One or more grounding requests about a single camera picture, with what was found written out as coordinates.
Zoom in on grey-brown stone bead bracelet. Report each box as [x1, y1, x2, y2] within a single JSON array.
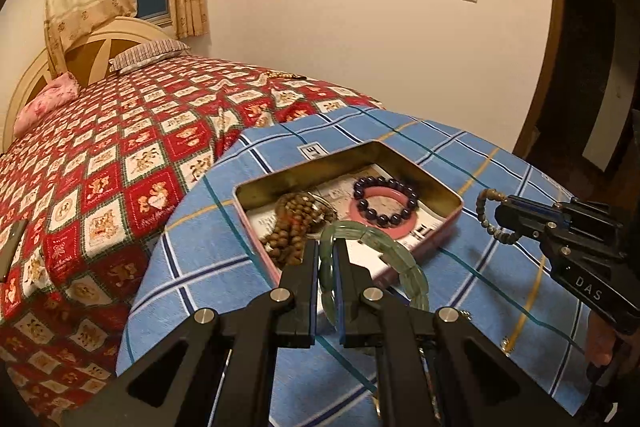
[[474, 187, 524, 246]]

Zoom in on green jade segment bracelet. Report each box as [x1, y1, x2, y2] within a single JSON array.
[[318, 220, 432, 327]]

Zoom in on pink jade bangle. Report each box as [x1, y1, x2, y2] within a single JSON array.
[[347, 186, 418, 239]]

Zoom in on dark purple bead bracelet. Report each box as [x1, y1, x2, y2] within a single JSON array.
[[351, 174, 420, 229]]

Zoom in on brown wooden bead mala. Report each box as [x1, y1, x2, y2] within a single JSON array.
[[260, 192, 337, 269]]

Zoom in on person's right hand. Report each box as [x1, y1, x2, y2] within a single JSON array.
[[586, 311, 623, 367]]

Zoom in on blue plaid cloth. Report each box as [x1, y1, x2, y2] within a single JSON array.
[[115, 106, 597, 427]]

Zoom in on pink metal tin box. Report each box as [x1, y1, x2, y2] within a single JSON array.
[[232, 141, 463, 285]]

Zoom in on red patchwork bedspread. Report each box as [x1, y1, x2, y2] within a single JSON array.
[[1, 54, 373, 423]]

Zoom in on dark remote control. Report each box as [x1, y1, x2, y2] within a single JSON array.
[[0, 219, 28, 282]]

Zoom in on small items on bed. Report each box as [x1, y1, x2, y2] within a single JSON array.
[[264, 70, 307, 80]]

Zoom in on pink floral pillow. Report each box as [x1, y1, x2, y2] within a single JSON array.
[[13, 72, 79, 139]]

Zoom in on striped pillow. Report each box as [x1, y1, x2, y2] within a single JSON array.
[[108, 39, 190, 72]]

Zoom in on cream wooden headboard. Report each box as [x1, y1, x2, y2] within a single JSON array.
[[1, 16, 176, 152]]

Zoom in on wooden door frame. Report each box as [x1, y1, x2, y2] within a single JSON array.
[[513, 0, 565, 159]]

